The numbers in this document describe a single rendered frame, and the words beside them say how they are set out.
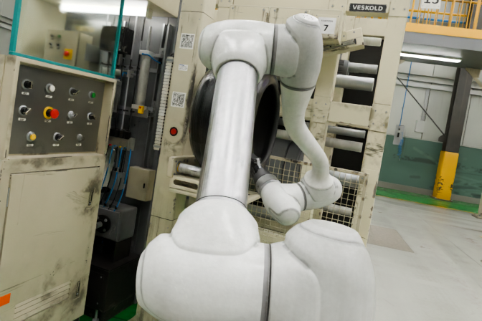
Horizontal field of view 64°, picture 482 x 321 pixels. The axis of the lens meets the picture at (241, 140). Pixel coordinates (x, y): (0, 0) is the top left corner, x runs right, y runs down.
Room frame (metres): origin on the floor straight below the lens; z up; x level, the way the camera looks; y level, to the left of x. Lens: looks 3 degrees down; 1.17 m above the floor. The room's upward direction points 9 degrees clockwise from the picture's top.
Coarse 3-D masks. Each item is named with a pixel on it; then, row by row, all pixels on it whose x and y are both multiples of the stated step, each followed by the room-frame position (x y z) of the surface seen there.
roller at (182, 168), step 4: (180, 164) 1.81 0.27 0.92; (184, 164) 1.81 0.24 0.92; (188, 164) 1.81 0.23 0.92; (180, 168) 1.80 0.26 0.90; (184, 168) 1.79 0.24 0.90; (188, 168) 1.79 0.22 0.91; (192, 168) 1.78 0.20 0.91; (196, 168) 1.78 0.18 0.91; (200, 168) 1.77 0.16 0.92; (180, 172) 1.82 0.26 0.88; (184, 172) 1.80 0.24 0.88; (188, 172) 1.79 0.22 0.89; (192, 172) 1.78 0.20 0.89; (196, 172) 1.77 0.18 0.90; (200, 172) 1.76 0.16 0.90
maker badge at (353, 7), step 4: (352, 4) 2.22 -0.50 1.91; (356, 4) 2.21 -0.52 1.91; (360, 4) 2.20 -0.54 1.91; (364, 4) 2.19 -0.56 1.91; (368, 4) 2.19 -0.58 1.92; (372, 4) 2.18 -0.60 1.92; (376, 4) 2.17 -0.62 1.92; (380, 4) 2.17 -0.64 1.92; (384, 4) 2.16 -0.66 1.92; (352, 8) 2.22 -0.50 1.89; (356, 8) 2.21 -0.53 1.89; (360, 8) 2.20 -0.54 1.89; (364, 8) 2.19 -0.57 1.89; (368, 8) 2.19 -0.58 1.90; (372, 8) 2.18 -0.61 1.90; (376, 8) 2.17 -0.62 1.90; (380, 8) 2.16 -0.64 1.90; (384, 8) 2.16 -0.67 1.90; (376, 12) 2.17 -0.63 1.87; (380, 12) 2.16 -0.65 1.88; (384, 12) 2.16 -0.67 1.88
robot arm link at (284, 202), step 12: (264, 192) 1.35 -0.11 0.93; (276, 192) 1.31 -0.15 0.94; (288, 192) 1.30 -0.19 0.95; (300, 192) 1.32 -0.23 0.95; (264, 204) 1.33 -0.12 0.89; (276, 204) 1.27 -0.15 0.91; (288, 204) 1.26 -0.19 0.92; (300, 204) 1.31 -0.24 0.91; (276, 216) 1.27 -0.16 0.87; (288, 216) 1.26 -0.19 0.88
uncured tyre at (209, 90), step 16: (208, 80) 1.69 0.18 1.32; (272, 80) 1.81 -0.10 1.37; (208, 96) 1.65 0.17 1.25; (256, 96) 1.65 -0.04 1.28; (272, 96) 2.05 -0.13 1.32; (192, 112) 1.68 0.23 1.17; (208, 112) 1.64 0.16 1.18; (256, 112) 1.66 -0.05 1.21; (272, 112) 2.08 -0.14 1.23; (192, 128) 1.68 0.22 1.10; (256, 128) 2.13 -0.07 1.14; (272, 128) 2.08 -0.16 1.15; (192, 144) 1.71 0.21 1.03; (256, 144) 2.10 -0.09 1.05; (272, 144) 2.00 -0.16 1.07
